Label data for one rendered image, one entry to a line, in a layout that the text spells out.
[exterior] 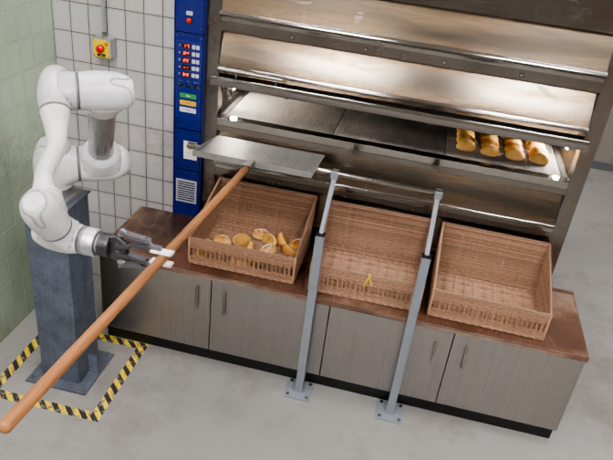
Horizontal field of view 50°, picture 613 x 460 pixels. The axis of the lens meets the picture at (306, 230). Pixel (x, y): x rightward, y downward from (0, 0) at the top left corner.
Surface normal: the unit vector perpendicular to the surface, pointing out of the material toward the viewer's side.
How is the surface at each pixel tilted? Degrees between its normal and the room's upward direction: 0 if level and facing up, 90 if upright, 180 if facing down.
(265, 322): 90
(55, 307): 90
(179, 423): 0
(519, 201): 70
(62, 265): 90
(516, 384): 90
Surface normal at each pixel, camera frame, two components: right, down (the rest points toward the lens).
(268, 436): 0.11, -0.86
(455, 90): -0.16, 0.15
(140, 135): -0.22, 0.47
